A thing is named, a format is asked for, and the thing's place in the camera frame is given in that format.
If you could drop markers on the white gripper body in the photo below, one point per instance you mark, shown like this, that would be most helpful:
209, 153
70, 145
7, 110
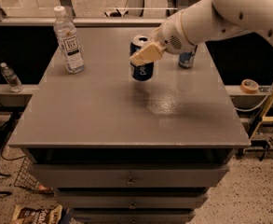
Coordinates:
170, 37

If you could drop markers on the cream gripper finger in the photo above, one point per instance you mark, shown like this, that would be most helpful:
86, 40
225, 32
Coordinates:
148, 54

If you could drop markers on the blue pepsi can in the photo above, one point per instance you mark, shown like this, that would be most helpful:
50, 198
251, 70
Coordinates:
145, 71

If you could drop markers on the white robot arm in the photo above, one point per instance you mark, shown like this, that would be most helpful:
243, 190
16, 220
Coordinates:
207, 20

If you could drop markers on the silver blue energy drink can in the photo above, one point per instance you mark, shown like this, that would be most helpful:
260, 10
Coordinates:
186, 59

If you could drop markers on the clear plastic water bottle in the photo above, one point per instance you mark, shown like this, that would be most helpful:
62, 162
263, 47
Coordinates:
65, 32

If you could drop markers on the small clear water bottle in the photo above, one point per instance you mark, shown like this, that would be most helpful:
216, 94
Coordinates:
11, 78

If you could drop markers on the grey metal railing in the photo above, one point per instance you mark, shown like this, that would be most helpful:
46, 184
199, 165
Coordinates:
85, 12

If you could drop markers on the roll of masking tape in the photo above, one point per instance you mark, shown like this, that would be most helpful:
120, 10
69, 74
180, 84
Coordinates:
249, 86

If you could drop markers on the grey drawer cabinet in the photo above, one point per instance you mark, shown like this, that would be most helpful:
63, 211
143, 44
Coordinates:
104, 116

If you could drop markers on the top grey drawer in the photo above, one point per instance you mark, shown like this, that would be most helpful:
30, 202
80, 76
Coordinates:
129, 175

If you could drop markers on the grey drawer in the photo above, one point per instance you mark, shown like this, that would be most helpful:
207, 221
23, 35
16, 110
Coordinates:
92, 216
129, 175
132, 199

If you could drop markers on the middle grey drawer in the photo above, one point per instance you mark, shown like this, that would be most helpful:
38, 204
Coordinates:
132, 199

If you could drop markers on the bottom grey drawer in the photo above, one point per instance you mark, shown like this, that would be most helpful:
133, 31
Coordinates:
92, 216

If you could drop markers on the snack bag on floor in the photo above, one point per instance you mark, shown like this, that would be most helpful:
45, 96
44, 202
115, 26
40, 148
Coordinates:
26, 215

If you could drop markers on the wire basket on floor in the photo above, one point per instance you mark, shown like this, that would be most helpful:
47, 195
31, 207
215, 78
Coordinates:
25, 180

